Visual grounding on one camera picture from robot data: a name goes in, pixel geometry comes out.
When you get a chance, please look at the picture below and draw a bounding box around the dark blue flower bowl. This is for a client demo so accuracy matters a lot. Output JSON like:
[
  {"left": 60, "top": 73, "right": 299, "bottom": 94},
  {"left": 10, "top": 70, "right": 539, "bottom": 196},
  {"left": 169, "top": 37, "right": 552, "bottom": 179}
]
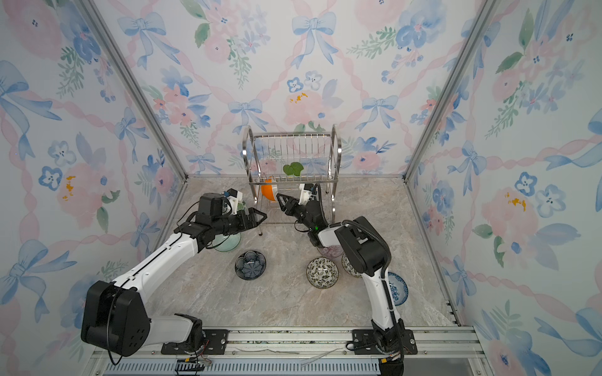
[{"left": 235, "top": 250, "right": 267, "bottom": 280}]

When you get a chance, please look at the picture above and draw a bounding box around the white bowl orange outside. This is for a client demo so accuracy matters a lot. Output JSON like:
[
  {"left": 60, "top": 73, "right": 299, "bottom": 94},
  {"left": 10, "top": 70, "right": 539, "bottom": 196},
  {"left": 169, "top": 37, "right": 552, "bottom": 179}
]
[{"left": 261, "top": 178, "right": 277, "bottom": 202}]

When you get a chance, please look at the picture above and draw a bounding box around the stainless steel dish rack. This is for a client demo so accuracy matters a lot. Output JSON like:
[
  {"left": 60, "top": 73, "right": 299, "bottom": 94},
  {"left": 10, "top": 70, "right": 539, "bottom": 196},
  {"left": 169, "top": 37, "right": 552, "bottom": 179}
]
[{"left": 241, "top": 122, "right": 343, "bottom": 224}]

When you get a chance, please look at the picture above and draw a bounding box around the black white floral bowl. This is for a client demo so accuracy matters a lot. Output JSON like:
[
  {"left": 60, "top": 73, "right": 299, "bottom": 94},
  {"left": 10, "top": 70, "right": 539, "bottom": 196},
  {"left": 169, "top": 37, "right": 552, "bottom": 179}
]
[
  {"left": 306, "top": 257, "right": 340, "bottom": 289},
  {"left": 341, "top": 254, "right": 362, "bottom": 278}
]

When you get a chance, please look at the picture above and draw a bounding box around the blue white patterned plate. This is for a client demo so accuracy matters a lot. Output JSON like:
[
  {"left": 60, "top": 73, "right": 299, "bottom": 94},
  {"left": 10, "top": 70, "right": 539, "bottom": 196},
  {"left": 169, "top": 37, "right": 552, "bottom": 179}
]
[{"left": 388, "top": 272, "right": 409, "bottom": 306}]

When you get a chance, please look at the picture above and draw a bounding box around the black white floral bowl front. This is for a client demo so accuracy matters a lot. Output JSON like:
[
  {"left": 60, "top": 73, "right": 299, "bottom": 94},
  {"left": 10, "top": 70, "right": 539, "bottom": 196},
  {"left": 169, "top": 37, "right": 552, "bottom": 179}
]
[{"left": 306, "top": 257, "right": 340, "bottom": 289}]

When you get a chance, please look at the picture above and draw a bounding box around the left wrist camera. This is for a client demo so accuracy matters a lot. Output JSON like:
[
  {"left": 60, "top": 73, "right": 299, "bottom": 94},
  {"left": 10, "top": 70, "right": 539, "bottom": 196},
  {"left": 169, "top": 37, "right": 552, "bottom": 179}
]
[{"left": 224, "top": 188, "right": 243, "bottom": 212}]

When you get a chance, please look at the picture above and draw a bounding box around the black white floral bowl right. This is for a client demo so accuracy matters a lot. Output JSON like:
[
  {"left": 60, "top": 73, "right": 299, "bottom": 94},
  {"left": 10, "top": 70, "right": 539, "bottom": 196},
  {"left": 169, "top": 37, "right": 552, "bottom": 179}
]
[{"left": 341, "top": 254, "right": 362, "bottom": 278}]

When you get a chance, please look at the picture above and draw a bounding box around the green leaf-shaped dish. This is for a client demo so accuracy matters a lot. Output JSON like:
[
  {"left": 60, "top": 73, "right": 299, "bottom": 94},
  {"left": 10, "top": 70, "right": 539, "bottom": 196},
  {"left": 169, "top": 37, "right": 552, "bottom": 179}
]
[{"left": 282, "top": 161, "right": 304, "bottom": 177}]

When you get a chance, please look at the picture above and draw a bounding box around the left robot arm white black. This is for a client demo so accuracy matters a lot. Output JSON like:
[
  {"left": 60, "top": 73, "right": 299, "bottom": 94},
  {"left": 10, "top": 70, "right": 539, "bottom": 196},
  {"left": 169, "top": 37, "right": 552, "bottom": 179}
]
[{"left": 81, "top": 193, "right": 267, "bottom": 357}]

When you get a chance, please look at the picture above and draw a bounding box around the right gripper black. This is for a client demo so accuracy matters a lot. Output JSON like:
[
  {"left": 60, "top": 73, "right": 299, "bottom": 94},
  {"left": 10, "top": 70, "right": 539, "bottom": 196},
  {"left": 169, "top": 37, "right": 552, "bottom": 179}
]
[{"left": 277, "top": 195, "right": 315, "bottom": 235}]

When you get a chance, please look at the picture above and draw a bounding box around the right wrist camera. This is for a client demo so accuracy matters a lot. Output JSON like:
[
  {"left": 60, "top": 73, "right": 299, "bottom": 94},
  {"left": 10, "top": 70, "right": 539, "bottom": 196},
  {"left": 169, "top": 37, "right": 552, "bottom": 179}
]
[{"left": 299, "top": 183, "right": 318, "bottom": 204}]

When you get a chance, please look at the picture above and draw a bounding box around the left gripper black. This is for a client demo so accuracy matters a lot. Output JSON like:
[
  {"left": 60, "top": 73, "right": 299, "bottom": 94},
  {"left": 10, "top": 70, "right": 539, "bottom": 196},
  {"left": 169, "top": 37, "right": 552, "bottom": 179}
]
[{"left": 214, "top": 207, "right": 267, "bottom": 238}]

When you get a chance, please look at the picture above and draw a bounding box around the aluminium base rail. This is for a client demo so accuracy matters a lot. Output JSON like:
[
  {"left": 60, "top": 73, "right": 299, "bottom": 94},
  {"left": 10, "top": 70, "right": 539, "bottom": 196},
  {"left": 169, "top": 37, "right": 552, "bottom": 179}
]
[{"left": 83, "top": 327, "right": 493, "bottom": 375}]

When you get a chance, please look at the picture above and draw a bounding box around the pale green plate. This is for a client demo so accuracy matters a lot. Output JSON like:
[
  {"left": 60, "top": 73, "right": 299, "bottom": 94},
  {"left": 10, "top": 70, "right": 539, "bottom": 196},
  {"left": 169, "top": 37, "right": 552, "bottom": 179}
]
[{"left": 212, "top": 233, "right": 241, "bottom": 252}]

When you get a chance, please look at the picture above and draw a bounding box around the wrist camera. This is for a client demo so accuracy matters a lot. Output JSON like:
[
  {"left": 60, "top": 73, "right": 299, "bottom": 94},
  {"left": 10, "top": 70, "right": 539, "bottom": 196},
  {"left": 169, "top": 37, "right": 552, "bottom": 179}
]
[
  {"left": 299, "top": 183, "right": 318, "bottom": 204},
  {"left": 224, "top": 188, "right": 243, "bottom": 212}
]

